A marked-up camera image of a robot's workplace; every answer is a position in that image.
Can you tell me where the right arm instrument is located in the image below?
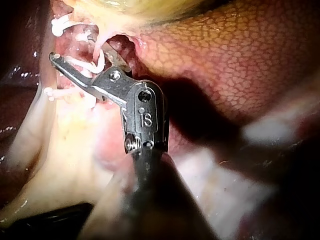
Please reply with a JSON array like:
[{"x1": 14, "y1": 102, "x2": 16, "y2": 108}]
[{"x1": 91, "y1": 66, "x2": 170, "y2": 154}]

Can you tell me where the right arm instrument jaw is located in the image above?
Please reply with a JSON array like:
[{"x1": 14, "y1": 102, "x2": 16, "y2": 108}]
[
  {"x1": 103, "y1": 44, "x2": 131, "y2": 75},
  {"x1": 48, "y1": 52, "x2": 105, "y2": 100}
]

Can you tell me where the white clip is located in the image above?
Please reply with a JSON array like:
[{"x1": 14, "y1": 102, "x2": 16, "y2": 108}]
[
  {"x1": 63, "y1": 48, "x2": 107, "y2": 75},
  {"x1": 44, "y1": 86, "x2": 83, "y2": 102},
  {"x1": 50, "y1": 14, "x2": 74, "y2": 36}
]

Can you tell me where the gallbladder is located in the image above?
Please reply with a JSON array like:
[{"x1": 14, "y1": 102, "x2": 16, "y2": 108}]
[{"x1": 72, "y1": 0, "x2": 233, "y2": 26}]

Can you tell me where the thin tube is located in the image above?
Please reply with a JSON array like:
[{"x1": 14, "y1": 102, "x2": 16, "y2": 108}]
[{"x1": 93, "y1": 27, "x2": 118, "y2": 63}]

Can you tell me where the dark red liver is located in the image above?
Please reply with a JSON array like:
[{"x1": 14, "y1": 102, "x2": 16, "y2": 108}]
[{"x1": 0, "y1": 0, "x2": 320, "y2": 240}]

